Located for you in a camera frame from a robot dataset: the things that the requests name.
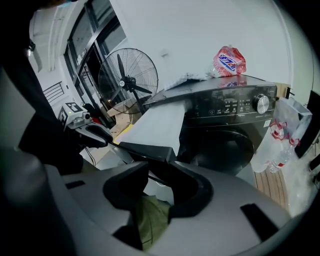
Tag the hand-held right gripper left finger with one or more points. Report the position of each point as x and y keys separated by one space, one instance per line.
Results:
x=90 y=200

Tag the translucent plastic bag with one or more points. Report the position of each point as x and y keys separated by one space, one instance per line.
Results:
x=295 y=117

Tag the white wall socket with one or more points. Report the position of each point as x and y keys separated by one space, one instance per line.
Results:
x=164 y=52

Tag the checked cloth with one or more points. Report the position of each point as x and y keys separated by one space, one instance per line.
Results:
x=182 y=80

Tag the black framed glass door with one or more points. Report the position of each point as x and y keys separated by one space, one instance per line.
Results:
x=95 y=37

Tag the person's green trousers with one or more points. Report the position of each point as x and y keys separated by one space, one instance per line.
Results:
x=152 y=220

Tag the black balcony railing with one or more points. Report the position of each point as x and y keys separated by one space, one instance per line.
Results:
x=53 y=91

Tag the small clear water bottle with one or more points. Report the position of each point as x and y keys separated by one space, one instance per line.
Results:
x=281 y=160

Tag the cardboard box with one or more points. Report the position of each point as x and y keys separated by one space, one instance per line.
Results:
x=122 y=110

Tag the black pedestal fan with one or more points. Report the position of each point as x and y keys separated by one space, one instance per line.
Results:
x=127 y=80

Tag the red detergent bag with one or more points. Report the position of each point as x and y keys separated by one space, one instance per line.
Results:
x=228 y=62

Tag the wooden board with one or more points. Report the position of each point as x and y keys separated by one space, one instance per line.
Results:
x=282 y=91

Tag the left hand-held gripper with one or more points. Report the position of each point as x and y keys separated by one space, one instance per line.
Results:
x=72 y=111

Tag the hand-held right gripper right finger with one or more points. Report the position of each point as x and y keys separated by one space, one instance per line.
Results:
x=225 y=212

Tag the black washing machine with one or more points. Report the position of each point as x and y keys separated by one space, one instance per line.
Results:
x=225 y=140

